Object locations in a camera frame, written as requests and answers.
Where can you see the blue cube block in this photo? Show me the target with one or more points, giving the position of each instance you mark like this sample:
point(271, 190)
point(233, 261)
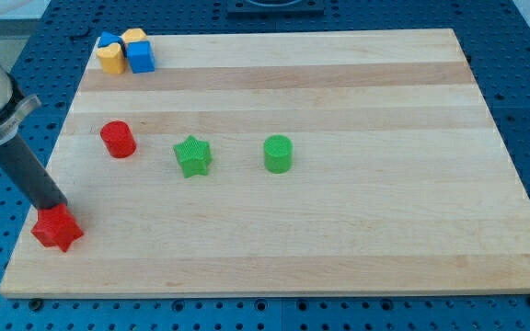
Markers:
point(140, 57)

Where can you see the green cylinder block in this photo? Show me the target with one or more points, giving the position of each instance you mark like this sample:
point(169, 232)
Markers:
point(278, 154)

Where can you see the wooden board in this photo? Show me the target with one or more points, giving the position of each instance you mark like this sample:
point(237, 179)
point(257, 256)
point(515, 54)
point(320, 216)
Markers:
point(400, 185)

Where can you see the yellow pentagon block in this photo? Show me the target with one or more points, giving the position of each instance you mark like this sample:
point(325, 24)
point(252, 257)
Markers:
point(133, 35)

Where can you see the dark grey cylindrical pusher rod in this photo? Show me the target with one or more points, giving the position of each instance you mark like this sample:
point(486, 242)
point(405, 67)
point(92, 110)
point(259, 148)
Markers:
point(29, 175)

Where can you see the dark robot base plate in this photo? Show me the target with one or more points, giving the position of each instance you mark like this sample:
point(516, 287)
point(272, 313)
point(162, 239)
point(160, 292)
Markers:
point(245, 8)

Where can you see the yellow heart block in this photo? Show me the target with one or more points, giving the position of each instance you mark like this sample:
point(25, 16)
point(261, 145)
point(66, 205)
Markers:
point(111, 59)

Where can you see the red cylinder block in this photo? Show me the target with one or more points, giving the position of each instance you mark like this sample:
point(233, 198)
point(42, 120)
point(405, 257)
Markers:
point(118, 139)

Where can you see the green star block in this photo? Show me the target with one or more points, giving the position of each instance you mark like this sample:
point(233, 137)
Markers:
point(193, 156)

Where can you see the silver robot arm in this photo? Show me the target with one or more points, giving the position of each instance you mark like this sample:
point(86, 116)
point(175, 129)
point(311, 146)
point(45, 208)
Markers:
point(14, 106)

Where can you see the blue moon block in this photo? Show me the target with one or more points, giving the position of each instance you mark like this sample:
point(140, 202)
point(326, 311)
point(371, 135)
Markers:
point(107, 38)

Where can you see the red star block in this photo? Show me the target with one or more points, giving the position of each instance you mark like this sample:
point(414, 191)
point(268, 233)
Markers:
point(56, 227)

